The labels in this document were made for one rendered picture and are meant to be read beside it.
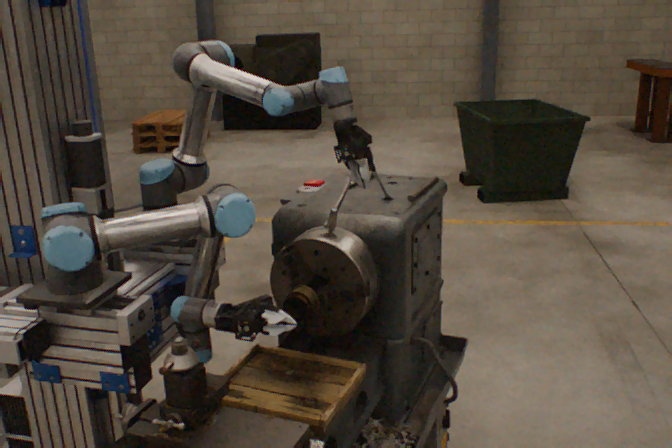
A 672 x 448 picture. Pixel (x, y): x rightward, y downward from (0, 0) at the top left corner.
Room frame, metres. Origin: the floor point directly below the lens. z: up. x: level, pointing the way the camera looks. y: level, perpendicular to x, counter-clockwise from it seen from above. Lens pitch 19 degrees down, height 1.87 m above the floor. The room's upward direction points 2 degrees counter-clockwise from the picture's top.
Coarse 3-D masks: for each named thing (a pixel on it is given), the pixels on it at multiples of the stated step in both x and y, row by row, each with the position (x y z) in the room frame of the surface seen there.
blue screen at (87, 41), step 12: (84, 0) 6.35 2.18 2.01; (84, 12) 6.34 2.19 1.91; (84, 24) 6.35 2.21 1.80; (84, 36) 6.41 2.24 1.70; (84, 48) 6.43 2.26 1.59; (96, 72) 6.37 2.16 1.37; (96, 84) 6.36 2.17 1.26; (96, 96) 6.35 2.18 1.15; (96, 108) 6.35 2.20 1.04; (96, 120) 6.38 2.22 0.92; (96, 132) 6.42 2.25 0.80; (108, 168) 6.37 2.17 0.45; (108, 180) 6.35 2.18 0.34; (132, 204) 6.54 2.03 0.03
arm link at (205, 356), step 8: (208, 328) 1.69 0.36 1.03; (184, 336) 1.68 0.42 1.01; (192, 336) 1.66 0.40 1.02; (200, 336) 1.67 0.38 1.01; (208, 336) 1.69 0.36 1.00; (208, 344) 1.68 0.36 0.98; (200, 352) 1.66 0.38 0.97; (208, 352) 1.68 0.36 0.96; (200, 360) 1.66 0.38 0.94; (208, 360) 1.68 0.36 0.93
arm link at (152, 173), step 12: (144, 168) 2.16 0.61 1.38; (156, 168) 2.14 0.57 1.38; (168, 168) 2.16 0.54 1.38; (180, 168) 2.23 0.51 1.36; (144, 180) 2.14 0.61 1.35; (156, 180) 2.13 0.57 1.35; (168, 180) 2.15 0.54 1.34; (180, 180) 2.20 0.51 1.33; (144, 192) 2.14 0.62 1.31; (156, 192) 2.13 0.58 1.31; (168, 192) 2.15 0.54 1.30; (180, 192) 2.22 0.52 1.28; (156, 204) 2.13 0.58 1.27
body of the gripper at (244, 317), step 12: (228, 312) 1.65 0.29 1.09; (240, 312) 1.60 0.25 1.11; (252, 312) 1.61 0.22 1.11; (216, 324) 1.61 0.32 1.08; (228, 324) 1.60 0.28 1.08; (240, 324) 1.58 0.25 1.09; (252, 324) 1.57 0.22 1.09; (264, 324) 1.62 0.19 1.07; (240, 336) 1.59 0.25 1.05; (252, 336) 1.59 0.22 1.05
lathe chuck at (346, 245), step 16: (304, 240) 1.83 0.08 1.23; (320, 240) 1.81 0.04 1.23; (336, 240) 1.83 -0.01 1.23; (352, 240) 1.86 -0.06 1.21; (304, 256) 1.83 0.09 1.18; (320, 256) 1.81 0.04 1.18; (336, 256) 1.79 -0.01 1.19; (352, 256) 1.79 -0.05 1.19; (368, 256) 1.85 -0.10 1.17; (272, 272) 1.88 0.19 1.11; (320, 272) 1.81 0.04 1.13; (336, 272) 1.79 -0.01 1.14; (352, 272) 1.77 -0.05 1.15; (368, 272) 1.80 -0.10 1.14; (272, 288) 1.88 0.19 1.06; (288, 288) 1.86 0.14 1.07; (368, 288) 1.79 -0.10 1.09; (336, 304) 1.80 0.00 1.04; (352, 304) 1.78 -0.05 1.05; (368, 304) 1.78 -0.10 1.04; (320, 320) 1.82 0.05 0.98; (336, 320) 1.80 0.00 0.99; (352, 320) 1.78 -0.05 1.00; (320, 336) 1.82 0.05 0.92
